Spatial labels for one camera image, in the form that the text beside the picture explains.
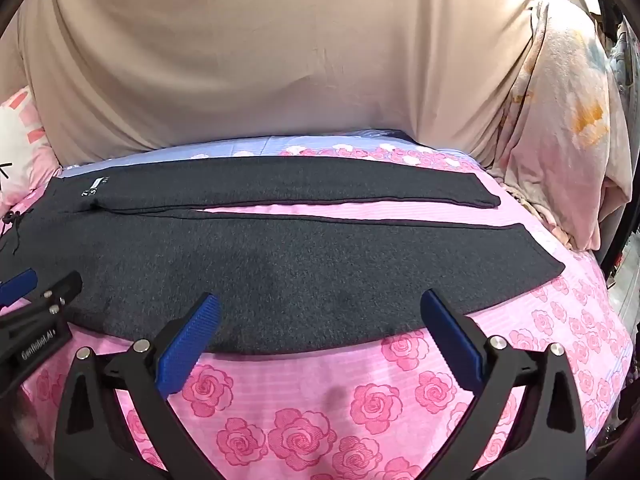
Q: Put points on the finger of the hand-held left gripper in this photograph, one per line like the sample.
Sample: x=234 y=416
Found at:
x=17 y=284
x=60 y=291

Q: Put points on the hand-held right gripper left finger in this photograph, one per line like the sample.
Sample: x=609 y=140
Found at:
x=187 y=345

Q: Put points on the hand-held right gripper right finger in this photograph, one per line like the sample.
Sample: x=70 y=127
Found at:
x=450 y=340

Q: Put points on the dark grey pants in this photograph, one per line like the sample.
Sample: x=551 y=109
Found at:
x=280 y=270

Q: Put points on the pink rose bed sheet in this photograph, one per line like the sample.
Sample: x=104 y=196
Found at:
x=300 y=410

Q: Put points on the pink cartoon rabbit pillow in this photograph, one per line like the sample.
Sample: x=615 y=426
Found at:
x=22 y=145

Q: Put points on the pale floral quilt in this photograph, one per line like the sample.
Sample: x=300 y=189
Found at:
x=560 y=125

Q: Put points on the beige cloth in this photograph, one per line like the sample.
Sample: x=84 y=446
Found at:
x=280 y=50

